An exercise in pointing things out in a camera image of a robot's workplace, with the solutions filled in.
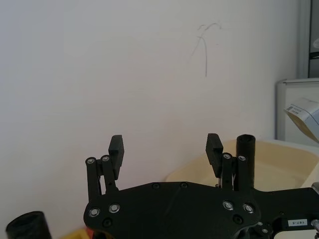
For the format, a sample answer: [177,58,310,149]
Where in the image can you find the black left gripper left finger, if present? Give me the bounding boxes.
[85,134,125,202]

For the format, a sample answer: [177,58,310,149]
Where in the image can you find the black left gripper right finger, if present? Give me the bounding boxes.
[205,133,247,193]

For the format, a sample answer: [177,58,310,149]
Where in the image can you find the black upright tube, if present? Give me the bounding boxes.
[5,211,52,239]
[236,134,256,189]

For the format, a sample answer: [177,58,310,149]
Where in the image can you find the cream plastic tub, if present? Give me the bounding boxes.
[165,139,319,193]

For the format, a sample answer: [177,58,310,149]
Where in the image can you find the white cabinet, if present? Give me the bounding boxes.
[275,78,319,145]

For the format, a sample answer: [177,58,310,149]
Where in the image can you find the yellow plastic piece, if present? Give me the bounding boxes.
[59,228,93,239]

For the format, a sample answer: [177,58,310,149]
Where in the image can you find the white labelled package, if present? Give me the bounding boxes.
[284,97,319,144]

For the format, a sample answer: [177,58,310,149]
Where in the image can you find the dark framed window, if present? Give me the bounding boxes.
[296,0,319,79]

